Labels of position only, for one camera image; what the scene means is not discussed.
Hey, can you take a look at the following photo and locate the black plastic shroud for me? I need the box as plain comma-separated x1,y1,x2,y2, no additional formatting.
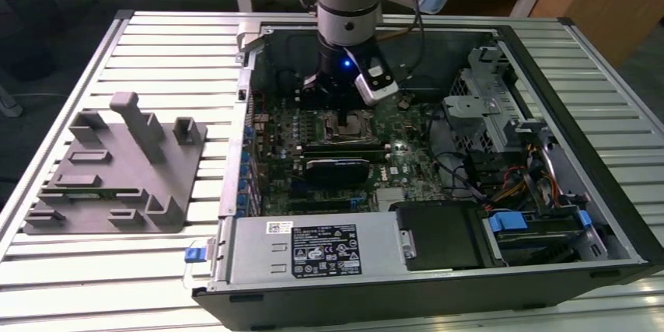
388,199,493,272

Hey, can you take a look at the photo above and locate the hard disk in blue carrier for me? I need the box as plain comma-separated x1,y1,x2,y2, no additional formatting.
481,209,596,267

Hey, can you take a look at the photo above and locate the small black graphics card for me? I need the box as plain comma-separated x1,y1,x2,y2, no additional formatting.
301,158,373,188

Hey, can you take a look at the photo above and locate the silver power supply unit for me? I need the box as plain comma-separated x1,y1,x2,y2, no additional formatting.
206,213,417,285

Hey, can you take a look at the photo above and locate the silver CPU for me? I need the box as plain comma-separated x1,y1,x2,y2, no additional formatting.
338,112,373,135

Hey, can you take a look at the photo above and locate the wooden cabinet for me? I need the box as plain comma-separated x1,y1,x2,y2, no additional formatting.
530,0,664,69

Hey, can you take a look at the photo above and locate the green motherboard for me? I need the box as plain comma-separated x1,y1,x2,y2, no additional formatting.
242,86,470,218

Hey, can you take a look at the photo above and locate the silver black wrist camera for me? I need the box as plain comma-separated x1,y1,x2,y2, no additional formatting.
353,58,400,107

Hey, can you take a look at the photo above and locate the silver chipset heat sink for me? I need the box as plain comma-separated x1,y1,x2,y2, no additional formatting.
373,187,408,206

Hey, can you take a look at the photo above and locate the green RAM stick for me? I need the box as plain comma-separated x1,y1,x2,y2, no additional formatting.
60,190,142,198

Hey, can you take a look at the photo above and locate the silver metal disk bay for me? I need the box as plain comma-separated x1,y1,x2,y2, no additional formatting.
441,46,526,154

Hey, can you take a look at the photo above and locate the black cable bundle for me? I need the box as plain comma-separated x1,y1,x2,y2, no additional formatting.
432,145,512,203

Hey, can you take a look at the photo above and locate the black expansion slot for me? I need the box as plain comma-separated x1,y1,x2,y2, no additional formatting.
288,200,349,210

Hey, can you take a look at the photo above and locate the orange yellow wire bundle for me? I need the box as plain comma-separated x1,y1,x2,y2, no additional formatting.
481,164,564,212

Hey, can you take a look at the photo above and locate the blue case latch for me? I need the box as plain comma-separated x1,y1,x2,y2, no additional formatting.
185,242,209,264

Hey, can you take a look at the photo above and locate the grey parts rack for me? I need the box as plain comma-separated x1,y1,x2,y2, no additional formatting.
22,91,208,235

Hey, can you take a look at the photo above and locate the CPU socket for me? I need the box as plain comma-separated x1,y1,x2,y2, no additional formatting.
320,112,377,145

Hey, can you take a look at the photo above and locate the open black PC case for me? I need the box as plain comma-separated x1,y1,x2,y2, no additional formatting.
189,16,664,332

